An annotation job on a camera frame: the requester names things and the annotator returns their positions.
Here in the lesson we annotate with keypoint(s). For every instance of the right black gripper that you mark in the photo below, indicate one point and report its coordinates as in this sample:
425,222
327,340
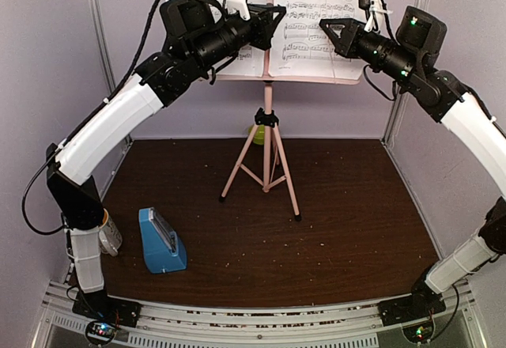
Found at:
345,44

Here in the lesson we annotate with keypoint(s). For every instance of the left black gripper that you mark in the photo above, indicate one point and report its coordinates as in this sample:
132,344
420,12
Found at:
266,23

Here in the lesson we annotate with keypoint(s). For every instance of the pink perforated music stand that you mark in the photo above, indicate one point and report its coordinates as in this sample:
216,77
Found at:
275,164

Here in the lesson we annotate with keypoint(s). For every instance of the blue metronome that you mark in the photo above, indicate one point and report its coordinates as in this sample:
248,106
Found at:
163,250

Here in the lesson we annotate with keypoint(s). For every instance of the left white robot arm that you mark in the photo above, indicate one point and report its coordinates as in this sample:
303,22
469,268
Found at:
202,38

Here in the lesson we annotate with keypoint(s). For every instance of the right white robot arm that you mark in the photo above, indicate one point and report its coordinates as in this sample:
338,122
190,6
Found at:
409,61

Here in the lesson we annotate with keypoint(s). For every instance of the green plastic bowl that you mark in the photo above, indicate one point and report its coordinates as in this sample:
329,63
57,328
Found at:
258,138

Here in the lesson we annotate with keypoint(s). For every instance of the patterned ceramic mug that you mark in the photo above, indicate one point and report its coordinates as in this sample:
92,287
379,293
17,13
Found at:
109,236

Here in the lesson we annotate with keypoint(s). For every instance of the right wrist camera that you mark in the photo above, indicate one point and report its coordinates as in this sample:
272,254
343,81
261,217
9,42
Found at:
376,13

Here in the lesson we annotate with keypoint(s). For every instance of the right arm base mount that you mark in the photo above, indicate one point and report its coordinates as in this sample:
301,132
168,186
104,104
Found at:
416,309

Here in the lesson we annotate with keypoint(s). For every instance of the aluminium front rail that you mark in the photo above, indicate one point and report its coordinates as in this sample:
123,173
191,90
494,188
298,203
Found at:
352,324

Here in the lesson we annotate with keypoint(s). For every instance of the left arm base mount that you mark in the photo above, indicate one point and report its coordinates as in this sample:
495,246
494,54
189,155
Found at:
107,315

